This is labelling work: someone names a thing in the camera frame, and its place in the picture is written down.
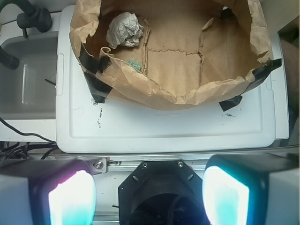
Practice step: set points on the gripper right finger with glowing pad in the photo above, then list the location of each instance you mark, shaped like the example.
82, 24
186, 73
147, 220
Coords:
252, 189

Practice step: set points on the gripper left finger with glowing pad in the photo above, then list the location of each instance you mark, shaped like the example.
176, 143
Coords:
46, 192

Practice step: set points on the white paper ball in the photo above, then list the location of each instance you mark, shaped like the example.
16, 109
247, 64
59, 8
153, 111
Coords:
124, 30

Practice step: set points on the white plastic cooler lid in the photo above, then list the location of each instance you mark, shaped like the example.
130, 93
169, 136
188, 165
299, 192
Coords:
83, 126

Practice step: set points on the black tape strip small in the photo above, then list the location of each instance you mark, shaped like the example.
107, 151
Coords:
230, 103

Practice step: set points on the grey sink basin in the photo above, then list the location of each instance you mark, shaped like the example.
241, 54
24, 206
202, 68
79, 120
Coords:
29, 92

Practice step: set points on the black tape strip front left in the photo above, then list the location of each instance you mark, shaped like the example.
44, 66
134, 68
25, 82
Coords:
98, 89

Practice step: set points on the black tape strip front right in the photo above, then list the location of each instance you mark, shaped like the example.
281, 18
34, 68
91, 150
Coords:
262, 73

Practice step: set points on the teal knitted cloth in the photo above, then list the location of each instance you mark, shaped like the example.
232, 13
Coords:
137, 66

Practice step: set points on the brown paper bag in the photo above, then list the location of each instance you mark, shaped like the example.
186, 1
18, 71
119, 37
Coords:
192, 52

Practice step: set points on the black faucet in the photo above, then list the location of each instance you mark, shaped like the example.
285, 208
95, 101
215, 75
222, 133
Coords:
32, 16

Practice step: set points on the aluminium extrusion rail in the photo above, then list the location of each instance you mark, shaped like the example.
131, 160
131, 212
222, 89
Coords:
128, 162

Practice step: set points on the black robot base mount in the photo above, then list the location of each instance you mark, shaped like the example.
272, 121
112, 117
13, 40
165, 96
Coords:
162, 193

